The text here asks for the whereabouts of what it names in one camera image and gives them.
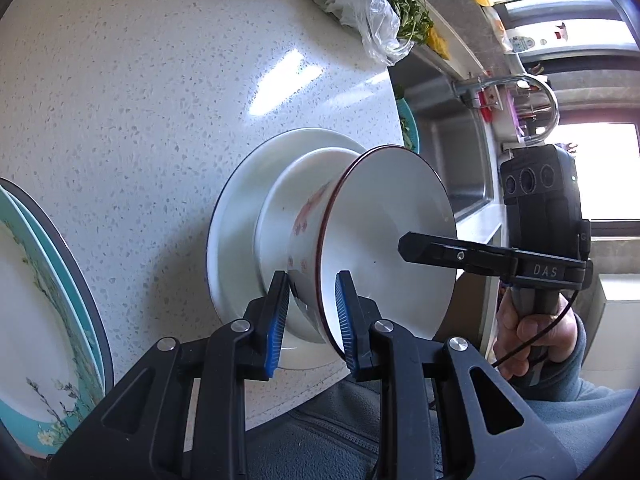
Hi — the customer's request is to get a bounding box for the person's right forearm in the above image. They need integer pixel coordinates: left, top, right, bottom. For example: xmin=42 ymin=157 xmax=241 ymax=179
xmin=510 ymin=310 xmax=640 ymax=463

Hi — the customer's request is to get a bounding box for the white bowl red rim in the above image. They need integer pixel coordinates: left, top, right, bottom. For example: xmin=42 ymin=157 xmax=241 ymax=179
xmin=254 ymin=144 xmax=459 ymax=362

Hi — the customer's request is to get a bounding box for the teal floral plate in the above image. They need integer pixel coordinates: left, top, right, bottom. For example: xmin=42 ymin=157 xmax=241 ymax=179
xmin=0 ymin=189 xmax=107 ymax=458

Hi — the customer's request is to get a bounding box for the white plate with dark rim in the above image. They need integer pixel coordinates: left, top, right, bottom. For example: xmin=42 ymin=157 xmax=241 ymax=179
xmin=0 ymin=177 xmax=116 ymax=396

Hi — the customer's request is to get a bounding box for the stainless steel sink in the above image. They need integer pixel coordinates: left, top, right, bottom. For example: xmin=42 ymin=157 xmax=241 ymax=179
xmin=390 ymin=62 xmax=503 ymax=223

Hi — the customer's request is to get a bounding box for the thin black cable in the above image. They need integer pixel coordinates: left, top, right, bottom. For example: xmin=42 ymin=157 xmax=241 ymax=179
xmin=489 ymin=287 xmax=577 ymax=368

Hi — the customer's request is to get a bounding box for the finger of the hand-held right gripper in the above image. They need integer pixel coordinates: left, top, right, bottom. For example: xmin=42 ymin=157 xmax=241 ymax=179
xmin=397 ymin=231 xmax=522 ymax=282

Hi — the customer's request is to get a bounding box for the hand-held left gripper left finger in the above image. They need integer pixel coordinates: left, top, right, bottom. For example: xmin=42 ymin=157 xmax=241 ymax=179
xmin=47 ymin=270 xmax=292 ymax=480

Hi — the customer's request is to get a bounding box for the teal bowl with greens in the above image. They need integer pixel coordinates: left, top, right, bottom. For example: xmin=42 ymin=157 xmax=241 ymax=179
xmin=394 ymin=94 xmax=422 ymax=157

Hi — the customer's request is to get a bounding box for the person's grey jacket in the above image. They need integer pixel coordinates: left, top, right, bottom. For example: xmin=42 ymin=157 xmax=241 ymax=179
xmin=244 ymin=375 xmax=451 ymax=480

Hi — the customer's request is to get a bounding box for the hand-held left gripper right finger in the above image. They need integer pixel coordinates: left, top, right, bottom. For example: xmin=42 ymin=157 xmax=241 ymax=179
xmin=333 ymin=270 xmax=578 ymax=480

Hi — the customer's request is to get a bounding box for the plastic bag of greens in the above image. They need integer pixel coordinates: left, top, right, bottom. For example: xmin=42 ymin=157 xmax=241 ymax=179
xmin=298 ymin=0 xmax=437 ymax=67

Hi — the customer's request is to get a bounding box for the chrome faucet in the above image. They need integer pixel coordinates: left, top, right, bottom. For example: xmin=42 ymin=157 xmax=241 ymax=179
xmin=451 ymin=73 xmax=560 ymax=150

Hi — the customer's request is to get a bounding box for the person's right hand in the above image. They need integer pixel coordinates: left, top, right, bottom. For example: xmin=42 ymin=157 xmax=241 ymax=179
xmin=494 ymin=290 xmax=582 ymax=382

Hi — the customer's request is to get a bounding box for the white appliance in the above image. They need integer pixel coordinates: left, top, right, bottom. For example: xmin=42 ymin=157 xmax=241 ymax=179
xmin=502 ymin=21 xmax=592 ymax=57

